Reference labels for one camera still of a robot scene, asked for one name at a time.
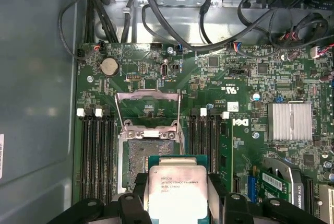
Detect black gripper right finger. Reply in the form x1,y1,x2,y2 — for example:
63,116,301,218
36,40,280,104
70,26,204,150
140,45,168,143
206,173,328,224

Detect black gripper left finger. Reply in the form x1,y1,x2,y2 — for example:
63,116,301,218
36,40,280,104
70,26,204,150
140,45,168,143
46,172,153,224

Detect metal socket cover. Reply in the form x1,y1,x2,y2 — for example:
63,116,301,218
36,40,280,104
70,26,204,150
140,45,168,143
114,89,183,141

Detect thick black cable bundle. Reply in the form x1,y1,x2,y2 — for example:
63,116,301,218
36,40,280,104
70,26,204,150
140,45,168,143
85,0,120,44

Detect thin metal locking lever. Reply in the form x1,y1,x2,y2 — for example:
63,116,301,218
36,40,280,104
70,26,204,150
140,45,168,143
114,92,125,131
176,90,183,131

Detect white expansion slot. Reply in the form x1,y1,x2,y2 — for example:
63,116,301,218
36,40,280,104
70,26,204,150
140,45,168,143
317,184,334,221

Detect round coin battery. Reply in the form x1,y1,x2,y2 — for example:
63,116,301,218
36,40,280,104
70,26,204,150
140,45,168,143
100,58,120,77

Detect silver chipset heatsink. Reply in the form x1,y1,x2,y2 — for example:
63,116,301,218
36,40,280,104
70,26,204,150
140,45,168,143
267,102,313,142

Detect black graphics card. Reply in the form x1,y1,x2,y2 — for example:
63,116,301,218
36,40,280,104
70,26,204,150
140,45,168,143
259,156,306,224

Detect CPU socket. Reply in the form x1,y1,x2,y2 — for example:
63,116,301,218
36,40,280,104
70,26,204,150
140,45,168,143
117,127,186,196

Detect green motherboard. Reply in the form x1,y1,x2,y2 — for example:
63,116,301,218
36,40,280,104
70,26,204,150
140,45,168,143
74,42,334,224

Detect installed green RAM stick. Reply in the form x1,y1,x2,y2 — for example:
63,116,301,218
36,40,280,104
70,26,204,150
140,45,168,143
218,111,234,194

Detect CPU with silver lid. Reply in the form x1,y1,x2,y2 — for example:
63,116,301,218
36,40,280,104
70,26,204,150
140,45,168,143
146,154,210,221

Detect blue expansion slot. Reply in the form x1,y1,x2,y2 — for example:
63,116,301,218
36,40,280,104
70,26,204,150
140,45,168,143
249,174,259,204

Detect black RAM slot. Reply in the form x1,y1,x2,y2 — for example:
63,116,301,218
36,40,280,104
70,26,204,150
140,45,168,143
77,108,91,201
199,109,209,157
95,108,108,204
189,109,199,169
208,109,219,175
104,109,117,201
87,109,99,201

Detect black sleeved wire bundle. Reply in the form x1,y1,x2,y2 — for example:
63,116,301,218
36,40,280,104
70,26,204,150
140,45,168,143
271,12,330,61

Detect long black expansion slot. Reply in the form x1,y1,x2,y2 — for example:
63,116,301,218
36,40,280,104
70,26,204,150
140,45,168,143
304,178,315,213

